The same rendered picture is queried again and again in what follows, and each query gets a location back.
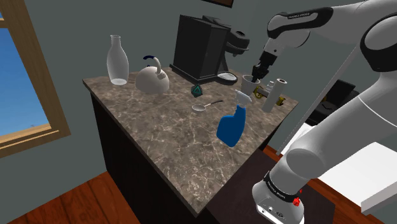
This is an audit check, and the dark cabinet with marble top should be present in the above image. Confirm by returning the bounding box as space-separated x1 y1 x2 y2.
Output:
81 66 300 224

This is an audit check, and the clear glass bottle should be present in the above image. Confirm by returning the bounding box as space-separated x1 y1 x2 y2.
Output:
106 34 130 87

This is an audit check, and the teal polyhedron die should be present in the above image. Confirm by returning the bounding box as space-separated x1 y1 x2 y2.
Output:
190 83 204 99

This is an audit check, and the brass tap-shaped object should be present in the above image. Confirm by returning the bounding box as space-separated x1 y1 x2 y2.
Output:
252 86 286 107

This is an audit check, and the blue spray bottle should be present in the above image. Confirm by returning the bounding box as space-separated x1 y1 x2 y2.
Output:
216 89 253 148

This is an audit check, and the small metal ladle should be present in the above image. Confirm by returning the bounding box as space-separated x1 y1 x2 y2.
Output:
191 99 225 113

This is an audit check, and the white paper towel roll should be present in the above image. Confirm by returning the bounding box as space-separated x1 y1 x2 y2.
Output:
261 78 288 113

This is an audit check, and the black coffee machine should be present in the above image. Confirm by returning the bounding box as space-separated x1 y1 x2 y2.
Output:
169 13 251 87

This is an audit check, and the white cup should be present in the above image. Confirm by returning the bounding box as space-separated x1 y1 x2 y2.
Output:
240 74 261 97

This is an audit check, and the dark robot stand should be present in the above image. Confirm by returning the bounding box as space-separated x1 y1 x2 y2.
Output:
205 148 337 224

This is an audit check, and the white kettle with blue handle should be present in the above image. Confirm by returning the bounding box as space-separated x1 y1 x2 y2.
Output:
134 55 171 95

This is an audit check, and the white bed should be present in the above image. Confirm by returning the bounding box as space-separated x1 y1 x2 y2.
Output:
280 122 397 216

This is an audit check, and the wooden framed window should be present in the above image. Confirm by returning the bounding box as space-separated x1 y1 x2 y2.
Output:
0 0 72 159

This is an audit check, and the dark framed wall picture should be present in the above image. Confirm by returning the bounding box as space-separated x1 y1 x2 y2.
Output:
200 0 234 9

